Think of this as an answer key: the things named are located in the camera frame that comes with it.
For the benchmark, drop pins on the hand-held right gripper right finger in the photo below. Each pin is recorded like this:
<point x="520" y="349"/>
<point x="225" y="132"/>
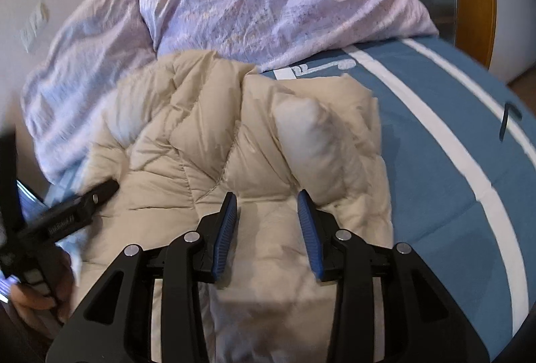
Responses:
<point x="309" y="235"/>

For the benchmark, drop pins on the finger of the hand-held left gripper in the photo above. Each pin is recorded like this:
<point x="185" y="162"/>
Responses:
<point x="83" y="208"/>
<point x="9" y="195"/>

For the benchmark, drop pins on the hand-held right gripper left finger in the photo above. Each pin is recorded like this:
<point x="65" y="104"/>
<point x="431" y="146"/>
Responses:
<point x="224" y="235"/>

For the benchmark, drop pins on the beige puffer jacket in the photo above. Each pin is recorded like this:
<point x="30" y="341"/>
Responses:
<point x="234" y="153"/>

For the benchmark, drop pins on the person's left hand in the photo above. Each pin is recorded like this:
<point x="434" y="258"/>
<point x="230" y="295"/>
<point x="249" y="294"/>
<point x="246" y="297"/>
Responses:
<point x="46" y="302"/>

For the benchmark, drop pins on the blue white-striped bedsheet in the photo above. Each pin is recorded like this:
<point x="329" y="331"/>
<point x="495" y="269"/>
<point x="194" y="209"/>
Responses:
<point x="423" y="162"/>

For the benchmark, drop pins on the white appliance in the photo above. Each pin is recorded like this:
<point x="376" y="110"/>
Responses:
<point x="513" y="3"/>

